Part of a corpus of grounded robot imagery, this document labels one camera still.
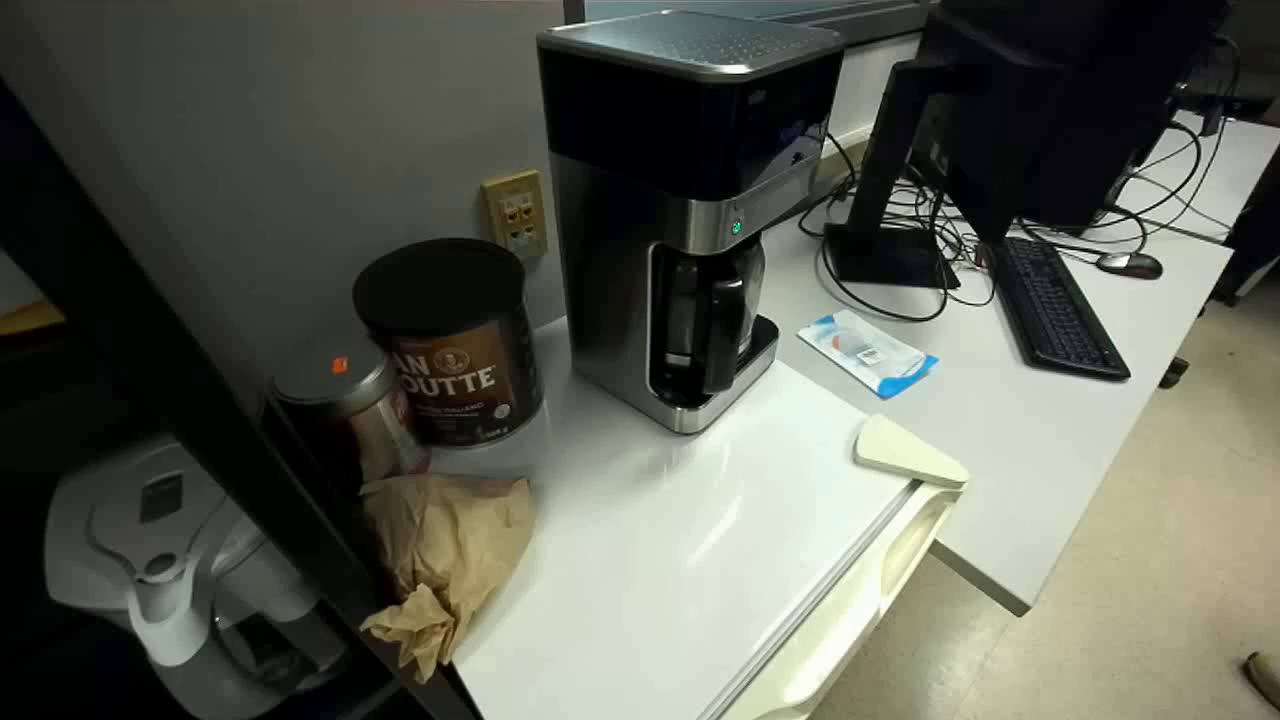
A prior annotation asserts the black steel coffee maker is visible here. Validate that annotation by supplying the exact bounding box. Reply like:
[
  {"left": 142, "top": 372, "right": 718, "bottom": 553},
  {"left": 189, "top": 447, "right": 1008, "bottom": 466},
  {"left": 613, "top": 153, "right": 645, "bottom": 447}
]
[{"left": 534, "top": 7, "right": 850, "bottom": 439}]

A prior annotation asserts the black computer keyboard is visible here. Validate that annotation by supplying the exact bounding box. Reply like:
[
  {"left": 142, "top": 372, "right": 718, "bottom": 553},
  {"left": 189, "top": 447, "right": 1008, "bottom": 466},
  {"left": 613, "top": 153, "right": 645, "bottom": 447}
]
[{"left": 990, "top": 238, "right": 1134, "bottom": 389}]

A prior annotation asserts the blue white wipes packet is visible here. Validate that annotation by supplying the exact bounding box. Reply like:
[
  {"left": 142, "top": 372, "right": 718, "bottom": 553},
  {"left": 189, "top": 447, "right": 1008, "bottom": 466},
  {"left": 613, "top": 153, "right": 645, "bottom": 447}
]
[{"left": 794, "top": 311, "right": 943, "bottom": 403}]

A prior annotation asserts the black monitor stand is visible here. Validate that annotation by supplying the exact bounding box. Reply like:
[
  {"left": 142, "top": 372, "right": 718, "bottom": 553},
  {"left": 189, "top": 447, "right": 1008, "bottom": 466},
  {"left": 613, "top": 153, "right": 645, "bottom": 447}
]
[{"left": 820, "top": 51, "right": 969, "bottom": 292}]

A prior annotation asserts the black monitor cable bundle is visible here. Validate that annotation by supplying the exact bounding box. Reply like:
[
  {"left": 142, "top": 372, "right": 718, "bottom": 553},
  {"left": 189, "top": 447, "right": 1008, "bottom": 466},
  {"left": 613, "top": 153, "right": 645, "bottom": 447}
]
[{"left": 1024, "top": 117, "right": 1234, "bottom": 257}]

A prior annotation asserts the glass carafe black handle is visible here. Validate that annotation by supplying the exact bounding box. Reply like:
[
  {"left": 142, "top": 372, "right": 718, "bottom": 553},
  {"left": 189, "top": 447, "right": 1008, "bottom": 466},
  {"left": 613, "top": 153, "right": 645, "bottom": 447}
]
[{"left": 654, "top": 238, "right": 772, "bottom": 408}]

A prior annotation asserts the beige wall outlet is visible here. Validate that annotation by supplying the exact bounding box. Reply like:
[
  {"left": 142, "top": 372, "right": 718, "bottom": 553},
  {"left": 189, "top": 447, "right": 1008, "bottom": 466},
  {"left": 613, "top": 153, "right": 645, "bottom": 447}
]
[{"left": 481, "top": 165, "right": 550, "bottom": 262}]

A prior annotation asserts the black computer mouse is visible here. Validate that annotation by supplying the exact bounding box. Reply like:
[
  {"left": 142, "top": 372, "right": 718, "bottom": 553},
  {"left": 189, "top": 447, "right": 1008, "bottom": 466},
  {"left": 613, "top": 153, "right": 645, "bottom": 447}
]
[{"left": 1092, "top": 249, "right": 1166, "bottom": 283}]

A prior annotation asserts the black computer monitor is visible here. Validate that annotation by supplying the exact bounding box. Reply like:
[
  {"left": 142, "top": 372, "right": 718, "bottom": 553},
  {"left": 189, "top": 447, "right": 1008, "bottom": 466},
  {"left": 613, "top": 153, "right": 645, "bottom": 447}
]
[{"left": 926, "top": 0, "right": 1231, "bottom": 242}]

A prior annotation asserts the steel travel mug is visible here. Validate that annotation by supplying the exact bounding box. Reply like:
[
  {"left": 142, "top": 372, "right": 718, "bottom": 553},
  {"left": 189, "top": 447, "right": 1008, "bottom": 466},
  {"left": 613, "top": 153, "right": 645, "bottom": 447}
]
[{"left": 271, "top": 350, "right": 431, "bottom": 490}]

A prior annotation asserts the black shelf unit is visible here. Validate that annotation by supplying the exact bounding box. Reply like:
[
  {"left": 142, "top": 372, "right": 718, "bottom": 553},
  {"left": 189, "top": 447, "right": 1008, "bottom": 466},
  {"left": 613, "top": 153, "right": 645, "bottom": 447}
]
[{"left": 0, "top": 77, "right": 481, "bottom": 720}]

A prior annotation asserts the brown coffee can black lid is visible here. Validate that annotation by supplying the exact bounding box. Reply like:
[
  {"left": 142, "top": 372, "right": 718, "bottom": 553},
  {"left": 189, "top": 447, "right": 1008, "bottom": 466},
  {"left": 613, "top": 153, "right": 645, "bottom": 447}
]
[{"left": 352, "top": 238, "right": 549, "bottom": 452}]

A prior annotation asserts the black looped desk cable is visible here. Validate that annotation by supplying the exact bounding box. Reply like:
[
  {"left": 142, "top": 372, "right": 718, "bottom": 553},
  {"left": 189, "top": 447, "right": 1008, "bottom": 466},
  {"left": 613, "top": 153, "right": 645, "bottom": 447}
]
[{"left": 794, "top": 128, "right": 998, "bottom": 328}]

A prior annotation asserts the crumpled brown paper filter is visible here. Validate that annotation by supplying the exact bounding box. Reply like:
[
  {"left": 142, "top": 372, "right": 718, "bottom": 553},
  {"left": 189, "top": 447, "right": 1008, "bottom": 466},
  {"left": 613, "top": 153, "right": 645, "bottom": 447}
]
[{"left": 357, "top": 467, "right": 539, "bottom": 689}]

